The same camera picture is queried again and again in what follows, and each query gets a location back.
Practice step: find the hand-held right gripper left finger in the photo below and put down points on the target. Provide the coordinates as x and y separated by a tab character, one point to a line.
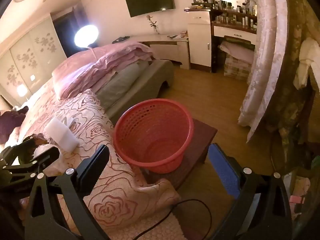
92	170

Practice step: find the bed with rose bedspread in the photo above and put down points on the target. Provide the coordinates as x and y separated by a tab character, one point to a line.
120	195

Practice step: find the dark wooden stool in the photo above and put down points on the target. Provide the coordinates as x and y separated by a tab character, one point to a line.
197	150

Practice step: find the round white lamp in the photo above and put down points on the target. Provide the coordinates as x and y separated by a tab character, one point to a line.
86	36

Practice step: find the white low desk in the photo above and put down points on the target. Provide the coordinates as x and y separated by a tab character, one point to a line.
182	52

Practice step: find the folded pink cloth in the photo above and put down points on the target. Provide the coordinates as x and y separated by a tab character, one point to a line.
235	52

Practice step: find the white hanging cloth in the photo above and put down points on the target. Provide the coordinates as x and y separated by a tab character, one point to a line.
307	57

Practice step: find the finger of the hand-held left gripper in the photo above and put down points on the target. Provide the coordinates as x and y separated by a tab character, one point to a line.
45	158
22	147

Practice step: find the rose in glass vase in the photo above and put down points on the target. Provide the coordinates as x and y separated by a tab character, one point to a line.
156	28

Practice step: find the brown wrapper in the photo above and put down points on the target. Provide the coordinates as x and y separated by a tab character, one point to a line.
40	140

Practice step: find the dark floral curtain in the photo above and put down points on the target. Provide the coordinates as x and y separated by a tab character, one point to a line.
292	105

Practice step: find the red plastic basket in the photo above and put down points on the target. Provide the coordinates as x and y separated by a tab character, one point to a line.
140	155

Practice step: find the white tall cabinet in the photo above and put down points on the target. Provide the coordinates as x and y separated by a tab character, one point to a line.
198	42

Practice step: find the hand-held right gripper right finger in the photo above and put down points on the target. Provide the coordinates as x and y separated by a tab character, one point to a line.
222	170

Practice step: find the floral sliding-door wardrobe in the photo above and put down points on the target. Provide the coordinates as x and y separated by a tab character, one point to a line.
32	55

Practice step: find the row of cosmetic bottles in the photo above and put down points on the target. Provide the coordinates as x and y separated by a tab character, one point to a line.
225	18

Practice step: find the purple cloth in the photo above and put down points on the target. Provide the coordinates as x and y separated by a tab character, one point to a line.
10	122

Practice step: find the checked storage box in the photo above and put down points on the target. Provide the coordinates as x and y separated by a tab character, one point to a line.
235	70

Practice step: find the clear plastic bag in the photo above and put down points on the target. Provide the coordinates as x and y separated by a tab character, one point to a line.
40	151

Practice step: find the dark flat object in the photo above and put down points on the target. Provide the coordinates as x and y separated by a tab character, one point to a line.
121	39

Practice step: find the small bedside lamp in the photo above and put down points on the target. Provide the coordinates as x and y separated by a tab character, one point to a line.
21	90

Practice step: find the small pink container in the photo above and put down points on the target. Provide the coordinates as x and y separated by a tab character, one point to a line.
184	34

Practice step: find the dressing table with drawer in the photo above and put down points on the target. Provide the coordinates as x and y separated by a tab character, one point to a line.
232	33

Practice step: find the pink box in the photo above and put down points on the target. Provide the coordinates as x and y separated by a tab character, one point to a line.
297	199

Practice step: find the pink folded duvet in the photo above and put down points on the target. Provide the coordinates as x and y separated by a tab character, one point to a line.
100	65

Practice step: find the pink lace curtain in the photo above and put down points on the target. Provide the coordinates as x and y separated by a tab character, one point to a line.
265	55

